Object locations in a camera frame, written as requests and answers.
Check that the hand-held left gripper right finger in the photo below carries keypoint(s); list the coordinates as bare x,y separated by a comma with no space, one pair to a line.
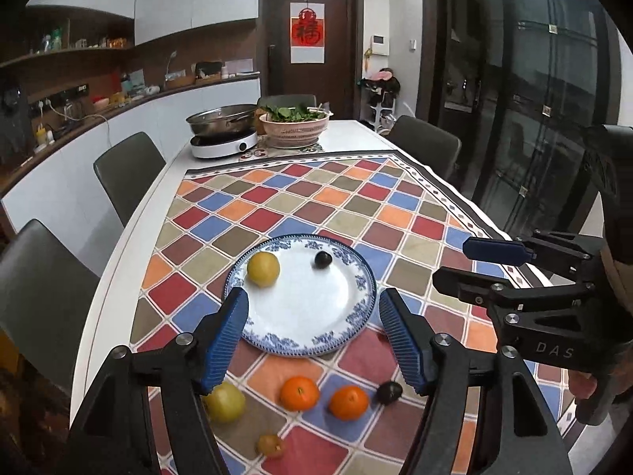
403,344

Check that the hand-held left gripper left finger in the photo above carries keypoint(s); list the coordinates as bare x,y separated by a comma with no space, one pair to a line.
226,341

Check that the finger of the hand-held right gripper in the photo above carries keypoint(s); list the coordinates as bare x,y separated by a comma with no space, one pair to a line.
465,284
494,250

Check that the dark purple plum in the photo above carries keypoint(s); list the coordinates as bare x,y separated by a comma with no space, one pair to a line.
389,392
323,260

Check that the orange tangerine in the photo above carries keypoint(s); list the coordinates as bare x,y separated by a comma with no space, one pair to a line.
299,393
348,403

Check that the blue patterned white plate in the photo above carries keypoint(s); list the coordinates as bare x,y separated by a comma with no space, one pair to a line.
306,307

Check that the small brown longan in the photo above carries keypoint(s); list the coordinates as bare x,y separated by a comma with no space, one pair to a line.
270,446

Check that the person's right hand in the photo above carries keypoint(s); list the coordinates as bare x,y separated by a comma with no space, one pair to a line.
581,386

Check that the large yellow-green pear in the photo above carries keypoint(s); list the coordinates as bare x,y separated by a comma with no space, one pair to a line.
263,269

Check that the grey dining chair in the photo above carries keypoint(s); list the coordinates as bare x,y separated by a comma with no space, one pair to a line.
39,297
287,100
425,141
128,173

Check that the dark glass sliding door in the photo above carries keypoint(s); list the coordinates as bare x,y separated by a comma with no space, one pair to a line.
534,109

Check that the colourful checkered tablecloth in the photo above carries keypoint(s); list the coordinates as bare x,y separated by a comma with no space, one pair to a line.
316,198

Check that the white rack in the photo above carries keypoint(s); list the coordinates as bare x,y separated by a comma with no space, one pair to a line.
378,116

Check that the dark jacket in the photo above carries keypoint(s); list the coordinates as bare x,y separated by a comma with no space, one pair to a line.
390,90

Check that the white induction cooker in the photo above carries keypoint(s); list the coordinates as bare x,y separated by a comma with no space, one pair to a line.
222,147

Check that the pink hat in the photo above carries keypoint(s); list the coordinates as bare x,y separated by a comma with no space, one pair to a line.
382,75

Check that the pink plastic colander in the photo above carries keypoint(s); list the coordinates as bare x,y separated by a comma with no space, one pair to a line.
294,132

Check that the steel cooking pan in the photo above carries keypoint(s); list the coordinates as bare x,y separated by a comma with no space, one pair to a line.
222,118

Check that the white counter cabinet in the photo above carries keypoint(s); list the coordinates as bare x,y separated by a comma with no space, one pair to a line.
64,188

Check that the dark brown door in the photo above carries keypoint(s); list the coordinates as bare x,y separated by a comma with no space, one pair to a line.
341,84

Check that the yellow hanging ornament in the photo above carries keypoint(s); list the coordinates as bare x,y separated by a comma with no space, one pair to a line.
367,59

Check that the white intercom panel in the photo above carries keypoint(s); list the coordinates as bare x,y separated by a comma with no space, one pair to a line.
380,44

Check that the green leafy vegetables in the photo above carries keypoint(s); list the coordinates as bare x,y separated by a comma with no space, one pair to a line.
292,113

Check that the wicker tray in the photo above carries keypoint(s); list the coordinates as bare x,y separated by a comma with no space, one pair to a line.
180,80

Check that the red bowl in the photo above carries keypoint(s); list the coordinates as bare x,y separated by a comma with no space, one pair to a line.
100,101

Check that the black bag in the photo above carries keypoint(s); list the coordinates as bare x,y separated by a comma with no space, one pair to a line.
208,69

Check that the white paper sheet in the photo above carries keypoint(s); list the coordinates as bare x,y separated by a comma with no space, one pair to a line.
241,67

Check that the yellow squeeze bottles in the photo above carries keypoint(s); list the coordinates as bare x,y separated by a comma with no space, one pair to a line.
43,134

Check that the white gooseneck lamp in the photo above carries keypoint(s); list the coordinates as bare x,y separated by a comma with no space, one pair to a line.
171,62

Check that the red and white door poster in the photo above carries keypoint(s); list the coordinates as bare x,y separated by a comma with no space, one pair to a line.
307,34

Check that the black countertop appliance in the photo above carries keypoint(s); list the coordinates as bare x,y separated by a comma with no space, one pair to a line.
14,118

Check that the bottles on wooden shelf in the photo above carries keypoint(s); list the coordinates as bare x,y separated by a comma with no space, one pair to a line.
54,40

